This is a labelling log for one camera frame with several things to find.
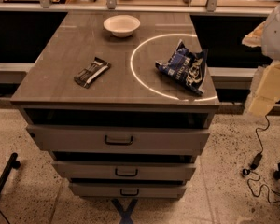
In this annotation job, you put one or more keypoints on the black stand leg left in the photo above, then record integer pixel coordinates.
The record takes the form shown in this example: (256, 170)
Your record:
(12, 163)

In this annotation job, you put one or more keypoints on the blue tape cross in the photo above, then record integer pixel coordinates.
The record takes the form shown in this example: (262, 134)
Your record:
(125, 213)

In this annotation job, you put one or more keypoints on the grey drawer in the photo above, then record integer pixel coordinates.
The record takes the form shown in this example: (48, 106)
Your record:
(119, 140)
(127, 190)
(124, 170)

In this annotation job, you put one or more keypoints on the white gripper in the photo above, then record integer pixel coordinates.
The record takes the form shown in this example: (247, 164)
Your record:
(277, 34)

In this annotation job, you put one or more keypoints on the middle grey drawer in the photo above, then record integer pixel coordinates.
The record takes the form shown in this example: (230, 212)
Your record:
(124, 170)

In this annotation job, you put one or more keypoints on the white bowl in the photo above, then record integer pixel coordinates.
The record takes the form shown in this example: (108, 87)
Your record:
(121, 25)

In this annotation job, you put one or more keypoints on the top grey drawer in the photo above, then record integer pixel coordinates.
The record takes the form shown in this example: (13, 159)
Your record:
(119, 140)

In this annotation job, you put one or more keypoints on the blue chip bag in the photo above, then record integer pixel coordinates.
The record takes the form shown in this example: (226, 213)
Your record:
(186, 68)

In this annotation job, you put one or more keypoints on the bottom grey drawer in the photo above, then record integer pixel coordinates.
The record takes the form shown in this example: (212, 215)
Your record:
(127, 190)

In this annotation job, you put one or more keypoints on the black rxbar chocolate bar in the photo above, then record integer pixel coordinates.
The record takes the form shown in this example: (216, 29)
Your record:
(88, 75)

